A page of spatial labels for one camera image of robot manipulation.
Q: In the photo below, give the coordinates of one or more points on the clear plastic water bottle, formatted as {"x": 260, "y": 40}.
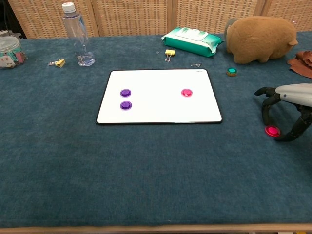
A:
{"x": 75, "y": 34}

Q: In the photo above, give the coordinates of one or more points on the pink round magnet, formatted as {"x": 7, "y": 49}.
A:
{"x": 187, "y": 92}
{"x": 272, "y": 130}

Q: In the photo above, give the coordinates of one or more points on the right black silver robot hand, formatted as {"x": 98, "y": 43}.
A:
{"x": 297, "y": 93}

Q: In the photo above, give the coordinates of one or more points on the brown suede cloth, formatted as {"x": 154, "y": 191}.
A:
{"x": 303, "y": 63}

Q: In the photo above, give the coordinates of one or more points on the yellow binder clip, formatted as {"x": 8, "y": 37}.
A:
{"x": 60, "y": 63}
{"x": 169, "y": 52}

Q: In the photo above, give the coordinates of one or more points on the teal round magnet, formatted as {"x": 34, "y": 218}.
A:
{"x": 231, "y": 71}

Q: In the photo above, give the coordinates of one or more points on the brown plush toy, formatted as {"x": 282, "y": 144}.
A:
{"x": 260, "y": 39}

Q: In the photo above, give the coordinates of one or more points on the white board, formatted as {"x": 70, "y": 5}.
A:
{"x": 158, "y": 107}

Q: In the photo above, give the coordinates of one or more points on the blue felt table cover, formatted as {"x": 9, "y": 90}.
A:
{"x": 156, "y": 175}

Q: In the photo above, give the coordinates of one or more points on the clear jar of binder clips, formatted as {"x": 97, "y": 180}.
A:
{"x": 9, "y": 51}

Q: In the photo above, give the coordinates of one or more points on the purple round magnet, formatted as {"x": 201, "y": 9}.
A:
{"x": 125, "y": 92}
{"x": 126, "y": 105}

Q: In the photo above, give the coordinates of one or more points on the woven folding screen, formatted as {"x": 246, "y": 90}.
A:
{"x": 134, "y": 17}

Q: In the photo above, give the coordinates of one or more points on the small metal paper clip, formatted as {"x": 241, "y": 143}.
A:
{"x": 198, "y": 65}

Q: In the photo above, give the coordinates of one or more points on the green wet wipes pack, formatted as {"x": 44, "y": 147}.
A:
{"x": 190, "y": 41}

